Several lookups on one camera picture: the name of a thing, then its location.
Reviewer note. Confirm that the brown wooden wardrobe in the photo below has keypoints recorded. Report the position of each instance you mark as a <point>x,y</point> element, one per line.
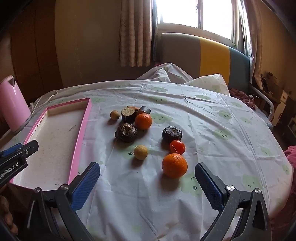
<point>27,46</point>

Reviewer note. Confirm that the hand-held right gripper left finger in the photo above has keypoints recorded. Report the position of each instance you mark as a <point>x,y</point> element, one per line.
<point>85,185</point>

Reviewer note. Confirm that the tan round longan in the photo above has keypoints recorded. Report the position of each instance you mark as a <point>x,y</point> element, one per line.
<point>114,115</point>
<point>140,152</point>

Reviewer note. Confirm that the pink rimmed tray box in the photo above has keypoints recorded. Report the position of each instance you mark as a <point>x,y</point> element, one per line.
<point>55,139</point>

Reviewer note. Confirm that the red cherry tomato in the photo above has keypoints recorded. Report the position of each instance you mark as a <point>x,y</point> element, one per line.
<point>177,147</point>

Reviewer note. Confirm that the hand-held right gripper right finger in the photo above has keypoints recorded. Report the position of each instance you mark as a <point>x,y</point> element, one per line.
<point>208,185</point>

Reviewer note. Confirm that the person's left hand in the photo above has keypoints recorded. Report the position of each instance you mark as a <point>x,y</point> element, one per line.
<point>8,215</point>

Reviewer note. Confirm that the beige patterned curtain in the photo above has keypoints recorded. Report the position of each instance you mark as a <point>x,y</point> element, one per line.
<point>136,32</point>
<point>254,46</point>

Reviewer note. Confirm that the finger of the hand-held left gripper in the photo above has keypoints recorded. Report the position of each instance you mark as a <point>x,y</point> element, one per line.
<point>30,148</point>
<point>10,148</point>

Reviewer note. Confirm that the small orange carrot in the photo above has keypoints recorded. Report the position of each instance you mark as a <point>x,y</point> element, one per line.
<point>134,108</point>

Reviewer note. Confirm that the dark red cloth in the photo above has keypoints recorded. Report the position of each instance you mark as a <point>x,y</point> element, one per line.
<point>240,95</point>

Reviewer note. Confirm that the pink electric kettle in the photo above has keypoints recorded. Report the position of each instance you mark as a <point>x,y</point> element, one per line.
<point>13,104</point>

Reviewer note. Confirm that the grey metal bed rail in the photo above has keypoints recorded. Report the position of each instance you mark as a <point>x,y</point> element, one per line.
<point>269,109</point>

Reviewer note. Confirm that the grey yellow blue headboard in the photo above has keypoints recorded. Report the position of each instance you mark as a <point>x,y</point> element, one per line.
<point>180,51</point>

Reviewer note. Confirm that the orange mandarin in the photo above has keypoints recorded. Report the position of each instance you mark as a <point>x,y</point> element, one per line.
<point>174,165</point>
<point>143,121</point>

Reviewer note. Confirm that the dark sugarcane piece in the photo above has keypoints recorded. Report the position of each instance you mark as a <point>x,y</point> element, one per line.
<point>145,109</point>
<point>128,115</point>

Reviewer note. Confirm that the white box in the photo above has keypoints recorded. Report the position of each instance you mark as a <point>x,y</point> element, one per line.
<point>281,102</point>

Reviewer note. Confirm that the bright window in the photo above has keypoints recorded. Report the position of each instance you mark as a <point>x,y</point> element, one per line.
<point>180,11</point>

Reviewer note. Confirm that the brown cardboard box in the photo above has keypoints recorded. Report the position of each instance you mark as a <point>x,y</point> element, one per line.
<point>272,88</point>

